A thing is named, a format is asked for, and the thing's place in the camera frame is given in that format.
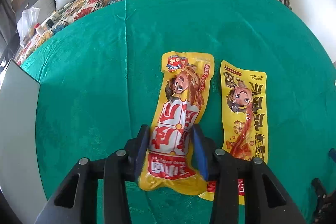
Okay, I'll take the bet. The white power strip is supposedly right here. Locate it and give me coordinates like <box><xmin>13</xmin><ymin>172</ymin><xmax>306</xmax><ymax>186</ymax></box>
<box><xmin>43</xmin><ymin>10</ymin><xmax>61</xmax><ymax>28</ymax></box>

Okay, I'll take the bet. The red-capped small bottle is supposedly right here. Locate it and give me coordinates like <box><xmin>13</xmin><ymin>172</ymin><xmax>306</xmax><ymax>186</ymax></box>
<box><xmin>35</xmin><ymin>23</ymin><xmax>47</xmax><ymax>36</ymax></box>

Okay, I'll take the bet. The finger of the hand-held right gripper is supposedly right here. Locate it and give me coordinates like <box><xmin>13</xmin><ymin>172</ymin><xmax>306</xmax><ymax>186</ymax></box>
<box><xmin>311</xmin><ymin>177</ymin><xmax>332</xmax><ymax>217</ymax></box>

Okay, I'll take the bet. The white cardboard box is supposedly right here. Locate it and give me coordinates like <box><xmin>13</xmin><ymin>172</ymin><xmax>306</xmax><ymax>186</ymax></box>
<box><xmin>0</xmin><ymin>58</ymin><xmax>51</xmax><ymax>224</ymax></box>

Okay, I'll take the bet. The green blanket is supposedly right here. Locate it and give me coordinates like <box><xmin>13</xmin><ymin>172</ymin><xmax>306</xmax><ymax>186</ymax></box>
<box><xmin>20</xmin><ymin>0</ymin><xmax>336</xmax><ymax>224</ymax></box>

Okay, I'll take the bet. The black cable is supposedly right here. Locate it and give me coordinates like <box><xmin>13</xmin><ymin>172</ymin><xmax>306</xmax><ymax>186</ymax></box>
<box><xmin>52</xmin><ymin>0</ymin><xmax>132</xmax><ymax>31</ymax></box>

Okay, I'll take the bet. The yellow packet with red-white print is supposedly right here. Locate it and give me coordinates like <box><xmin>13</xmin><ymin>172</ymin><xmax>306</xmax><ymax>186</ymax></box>
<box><xmin>137</xmin><ymin>51</ymin><xmax>215</xmax><ymax>196</ymax></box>

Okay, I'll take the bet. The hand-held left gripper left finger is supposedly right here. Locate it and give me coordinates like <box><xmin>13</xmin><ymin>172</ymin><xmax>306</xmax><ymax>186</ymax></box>
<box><xmin>33</xmin><ymin>124</ymin><xmax>150</xmax><ymax>224</ymax></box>

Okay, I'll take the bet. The clear plastic bag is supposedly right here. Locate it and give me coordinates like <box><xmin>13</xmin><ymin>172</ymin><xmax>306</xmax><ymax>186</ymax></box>
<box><xmin>16</xmin><ymin>7</ymin><xmax>40</xmax><ymax>44</ymax></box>

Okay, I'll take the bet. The yellow packet with brown print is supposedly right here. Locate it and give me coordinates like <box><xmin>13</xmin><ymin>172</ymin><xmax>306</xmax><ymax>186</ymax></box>
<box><xmin>198</xmin><ymin>60</ymin><xmax>269</xmax><ymax>207</ymax></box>

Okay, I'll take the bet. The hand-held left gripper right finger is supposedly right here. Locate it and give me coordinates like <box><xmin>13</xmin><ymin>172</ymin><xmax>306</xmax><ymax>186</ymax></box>
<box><xmin>191</xmin><ymin>126</ymin><xmax>306</xmax><ymax>224</ymax></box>

